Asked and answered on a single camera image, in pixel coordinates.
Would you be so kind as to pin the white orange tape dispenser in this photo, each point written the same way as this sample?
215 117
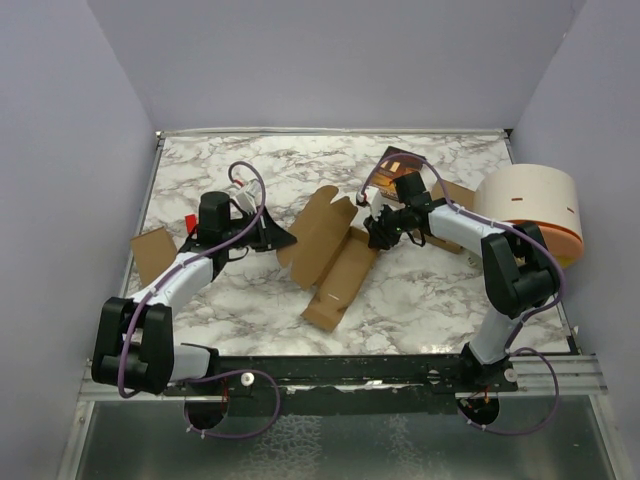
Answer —
537 193

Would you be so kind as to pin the folded brown cardboard box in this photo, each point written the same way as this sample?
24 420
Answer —
451 230

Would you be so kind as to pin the small red block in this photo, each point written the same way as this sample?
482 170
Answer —
191 223

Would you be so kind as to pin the dark orange paperback book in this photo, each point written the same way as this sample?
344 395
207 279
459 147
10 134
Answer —
395 163

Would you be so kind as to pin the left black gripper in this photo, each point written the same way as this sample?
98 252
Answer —
270 234

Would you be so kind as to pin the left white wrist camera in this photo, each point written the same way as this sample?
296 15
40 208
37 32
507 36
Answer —
248 197

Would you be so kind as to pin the black mounting rail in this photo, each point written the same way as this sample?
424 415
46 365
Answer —
347 385

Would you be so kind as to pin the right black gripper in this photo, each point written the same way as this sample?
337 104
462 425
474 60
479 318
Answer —
378 237

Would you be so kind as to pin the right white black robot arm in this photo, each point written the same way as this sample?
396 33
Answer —
520 274

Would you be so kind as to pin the small cardboard piece left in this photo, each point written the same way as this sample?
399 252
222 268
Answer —
153 252

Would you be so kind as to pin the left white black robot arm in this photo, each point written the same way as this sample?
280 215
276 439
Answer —
135 349

